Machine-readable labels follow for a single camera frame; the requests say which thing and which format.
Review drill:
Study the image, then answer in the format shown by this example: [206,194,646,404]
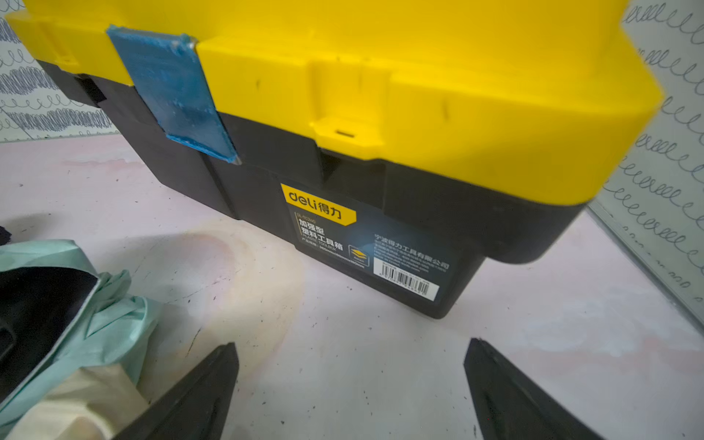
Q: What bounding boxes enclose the mint green folded umbrella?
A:
[1,240,161,438]

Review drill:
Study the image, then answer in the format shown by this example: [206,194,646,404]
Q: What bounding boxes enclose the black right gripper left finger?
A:
[115,343,239,440]

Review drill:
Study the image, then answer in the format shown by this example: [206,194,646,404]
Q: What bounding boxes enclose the yellow black tool box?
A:
[7,1,663,318]

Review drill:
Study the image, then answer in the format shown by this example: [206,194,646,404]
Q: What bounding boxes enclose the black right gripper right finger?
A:
[464,338,601,440]

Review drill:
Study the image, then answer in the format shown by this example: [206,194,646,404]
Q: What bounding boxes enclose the beige crumpled umbrella cover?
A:
[7,364,149,439]

